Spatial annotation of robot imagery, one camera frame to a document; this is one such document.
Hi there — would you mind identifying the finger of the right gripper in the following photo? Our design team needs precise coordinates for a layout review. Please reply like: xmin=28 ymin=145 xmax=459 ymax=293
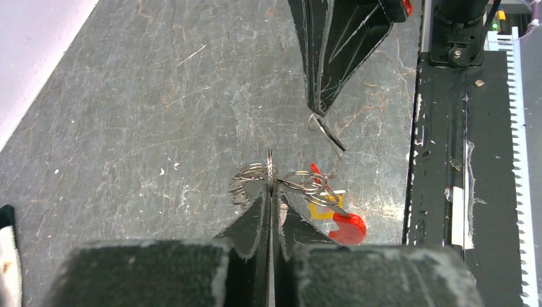
xmin=288 ymin=1 xmax=335 ymax=111
xmin=320 ymin=1 xmax=409 ymax=116

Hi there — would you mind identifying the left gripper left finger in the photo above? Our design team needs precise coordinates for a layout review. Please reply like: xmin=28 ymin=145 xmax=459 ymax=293
xmin=216 ymin=188 xmax=271 ymax=306

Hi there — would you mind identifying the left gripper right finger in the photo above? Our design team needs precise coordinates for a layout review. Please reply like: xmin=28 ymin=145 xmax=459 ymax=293
xmin=272 ymin=189 xmax=337 ymax=306

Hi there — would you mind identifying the yellow key tag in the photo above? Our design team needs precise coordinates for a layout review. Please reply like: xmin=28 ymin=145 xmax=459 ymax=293
xmin=307 ymin=190 xmax=346 ymax=220

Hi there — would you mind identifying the large metal keyring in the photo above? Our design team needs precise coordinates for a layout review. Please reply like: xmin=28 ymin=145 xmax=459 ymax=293
xmin=229 ymin=150 xmax=340 ymax=209

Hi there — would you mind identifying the red key tag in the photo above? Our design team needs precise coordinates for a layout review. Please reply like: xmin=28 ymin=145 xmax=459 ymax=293
xmin=310 ymin=163 xmax=367 ymax=245

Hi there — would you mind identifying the key with black tag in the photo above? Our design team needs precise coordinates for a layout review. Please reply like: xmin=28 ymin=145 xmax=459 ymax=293
xmin=307 ymin=113 xmax=347 ymax=153

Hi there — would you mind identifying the black white checkered cloth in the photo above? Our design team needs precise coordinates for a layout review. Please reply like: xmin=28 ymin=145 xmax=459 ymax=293
xmin=1 ymin=205 xmax=22 ymax=307

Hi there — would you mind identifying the blue slotted cable duct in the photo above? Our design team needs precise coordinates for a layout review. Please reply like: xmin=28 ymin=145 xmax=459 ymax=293
xmin=487 ymin=27 xmax=539 ymax=306

